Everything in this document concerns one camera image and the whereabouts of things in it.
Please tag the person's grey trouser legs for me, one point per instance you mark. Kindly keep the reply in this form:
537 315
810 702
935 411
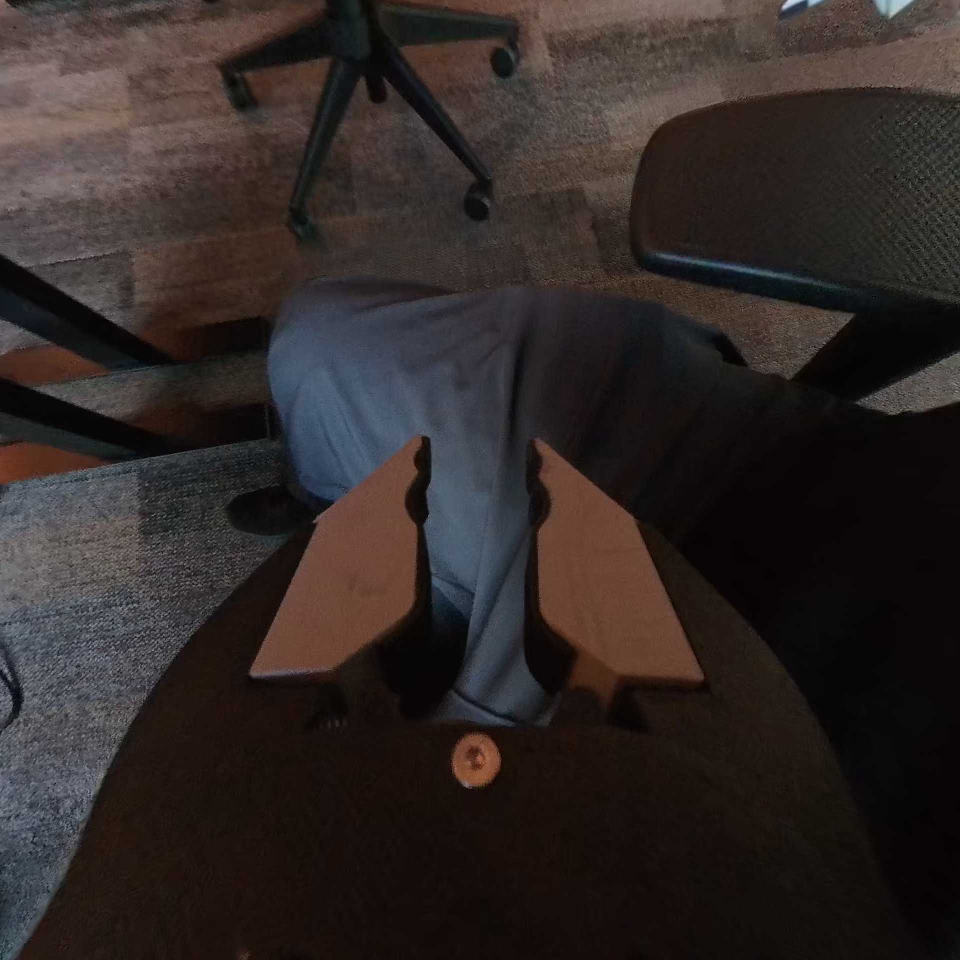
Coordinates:
465 375

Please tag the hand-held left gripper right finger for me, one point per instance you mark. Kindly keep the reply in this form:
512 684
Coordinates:
607 600

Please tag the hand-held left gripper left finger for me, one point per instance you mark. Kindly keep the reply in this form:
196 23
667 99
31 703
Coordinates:
352 592

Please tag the black metal desk leg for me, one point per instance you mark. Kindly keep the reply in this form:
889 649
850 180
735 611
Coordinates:
112 424
75 315

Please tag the black office chair with armrest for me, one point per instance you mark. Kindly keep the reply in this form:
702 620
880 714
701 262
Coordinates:
810 187

